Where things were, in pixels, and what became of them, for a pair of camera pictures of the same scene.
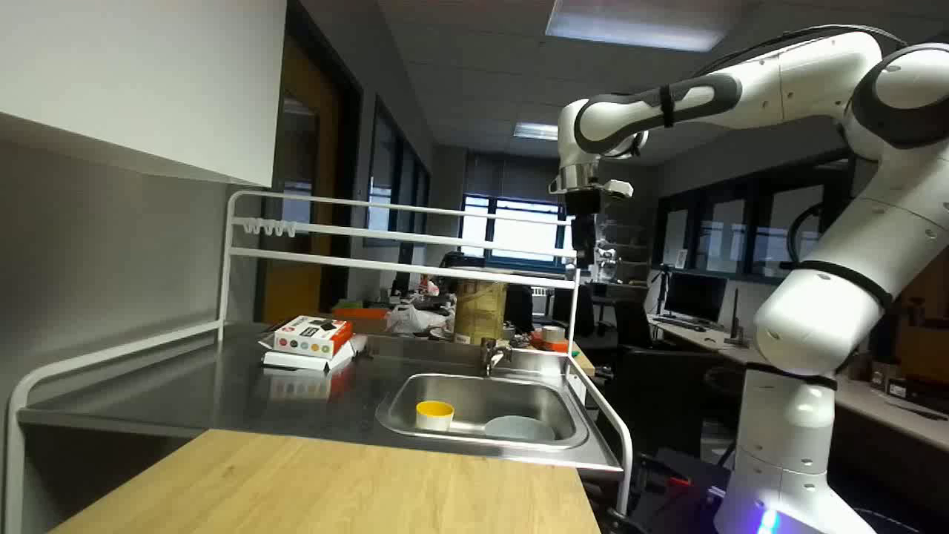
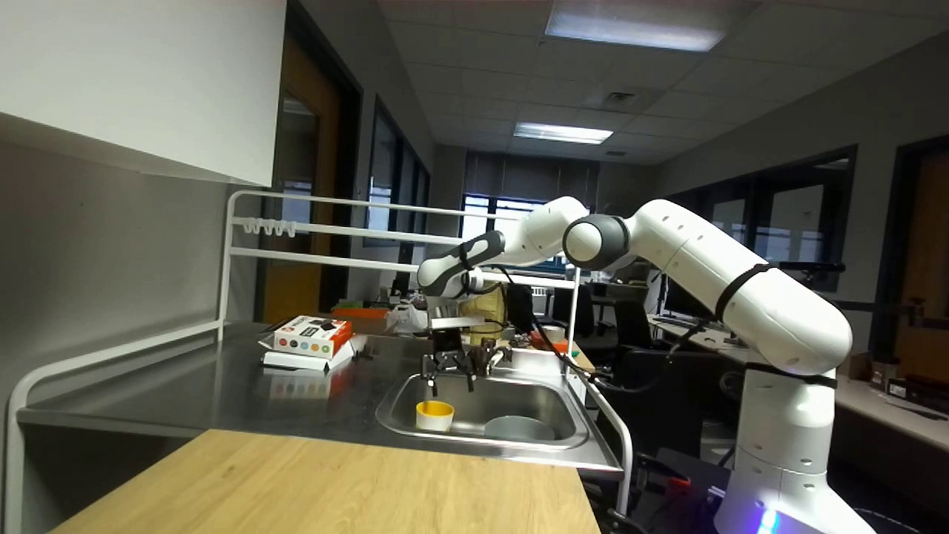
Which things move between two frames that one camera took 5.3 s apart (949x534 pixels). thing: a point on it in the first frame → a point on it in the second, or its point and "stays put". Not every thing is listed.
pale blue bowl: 524,427 stays put
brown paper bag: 481,309 stays put
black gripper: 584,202 → 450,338
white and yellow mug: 435,413 stays put
